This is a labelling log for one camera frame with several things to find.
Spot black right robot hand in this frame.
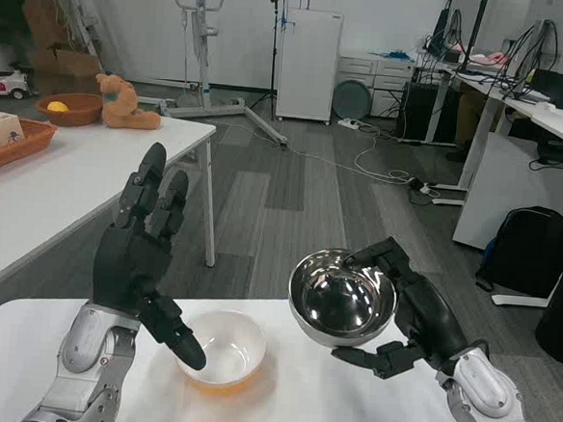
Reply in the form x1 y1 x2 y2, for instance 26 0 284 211
329 232 476 385

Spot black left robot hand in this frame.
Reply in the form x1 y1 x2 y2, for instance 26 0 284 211
86 138 222 372

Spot shiny metal bowl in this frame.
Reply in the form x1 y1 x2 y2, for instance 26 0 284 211
283 244 400 353

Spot white bowl orange outside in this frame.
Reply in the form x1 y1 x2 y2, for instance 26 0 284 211
172 307 270 398

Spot white side table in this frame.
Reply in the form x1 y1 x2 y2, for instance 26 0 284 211
0 103 226 323

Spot black backpack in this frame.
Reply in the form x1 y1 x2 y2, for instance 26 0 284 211
473 201 563 301

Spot black power adapter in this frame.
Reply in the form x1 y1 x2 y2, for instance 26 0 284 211
407 177 443 198

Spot white office desk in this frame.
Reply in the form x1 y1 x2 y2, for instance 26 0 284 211
424 62 563 310

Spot orange rectangular wicker basket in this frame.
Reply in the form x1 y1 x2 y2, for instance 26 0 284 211
0 116 59 184

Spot orange plush toy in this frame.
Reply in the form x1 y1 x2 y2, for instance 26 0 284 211
92 72 167 133

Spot black computer tower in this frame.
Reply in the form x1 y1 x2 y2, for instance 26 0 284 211
394 80 451 145

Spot white power strip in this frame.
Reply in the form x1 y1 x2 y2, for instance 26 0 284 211
337 117 374 131

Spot brown cardboard boxes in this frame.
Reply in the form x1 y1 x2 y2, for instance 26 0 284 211
17 0 109 98

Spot white toy car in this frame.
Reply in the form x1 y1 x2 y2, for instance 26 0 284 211
0 67 31 102

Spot grey round tray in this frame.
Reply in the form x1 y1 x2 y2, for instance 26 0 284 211
331 78 373 122

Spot white drawer cabinet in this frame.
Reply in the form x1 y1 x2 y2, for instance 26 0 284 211
335 50 417 120

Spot white wheeled gantry stand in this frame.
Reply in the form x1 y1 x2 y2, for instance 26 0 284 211
134 0 298 147

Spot black tripod stand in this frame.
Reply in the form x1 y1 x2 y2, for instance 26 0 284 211
249 0 285 119

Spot white tall cabinet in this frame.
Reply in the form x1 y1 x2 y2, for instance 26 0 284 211
274 7 346 125

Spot white floor cable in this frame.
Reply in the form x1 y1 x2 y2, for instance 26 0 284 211
353 128 416 185

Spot grey monitor with cables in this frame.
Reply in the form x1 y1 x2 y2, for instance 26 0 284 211
504 16 563 104

